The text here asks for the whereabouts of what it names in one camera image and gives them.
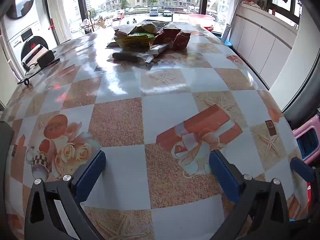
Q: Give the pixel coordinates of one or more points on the red and white cloth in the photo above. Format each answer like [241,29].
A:
[250,1]

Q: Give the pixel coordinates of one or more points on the white parked car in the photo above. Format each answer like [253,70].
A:
[153,12]

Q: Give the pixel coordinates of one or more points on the blue plastic basin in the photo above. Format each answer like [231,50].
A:
[226,43]

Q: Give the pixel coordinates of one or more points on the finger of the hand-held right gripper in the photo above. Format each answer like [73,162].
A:
[301,167]

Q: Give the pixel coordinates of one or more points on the pink plastic stool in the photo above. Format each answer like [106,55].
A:
[303,132]

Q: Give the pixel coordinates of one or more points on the black power adapter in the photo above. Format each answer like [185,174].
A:
[46,58]

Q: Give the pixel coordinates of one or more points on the white dryer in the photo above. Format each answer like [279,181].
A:
[21,2]

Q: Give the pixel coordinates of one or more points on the white washing machine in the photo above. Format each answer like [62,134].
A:
[27,33]

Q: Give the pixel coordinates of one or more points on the patterned checkered tablecloth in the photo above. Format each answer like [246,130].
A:
[165,110]

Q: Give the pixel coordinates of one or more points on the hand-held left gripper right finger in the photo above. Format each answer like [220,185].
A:
[222,175]

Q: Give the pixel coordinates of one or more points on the pile of snack packets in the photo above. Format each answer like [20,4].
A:
[135,38]

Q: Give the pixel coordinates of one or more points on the silver parked car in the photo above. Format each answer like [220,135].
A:
[167,13]

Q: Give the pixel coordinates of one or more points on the red parked car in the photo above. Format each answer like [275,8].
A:
[118,17]

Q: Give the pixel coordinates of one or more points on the white cabinet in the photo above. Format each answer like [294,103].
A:
[260,37]

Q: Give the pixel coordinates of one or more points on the metal drying rack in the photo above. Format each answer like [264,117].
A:
[87,22]

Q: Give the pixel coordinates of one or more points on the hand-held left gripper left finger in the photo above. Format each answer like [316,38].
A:
[91,172]

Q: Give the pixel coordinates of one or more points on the red plastic basin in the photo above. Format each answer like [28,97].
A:
[200,18]

